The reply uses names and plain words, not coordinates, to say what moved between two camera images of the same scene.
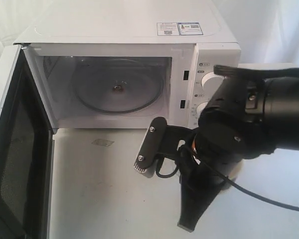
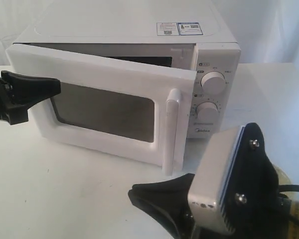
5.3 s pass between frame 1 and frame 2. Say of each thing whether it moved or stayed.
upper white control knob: stayed
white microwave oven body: stayed
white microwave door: moved
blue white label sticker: stayed
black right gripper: moved
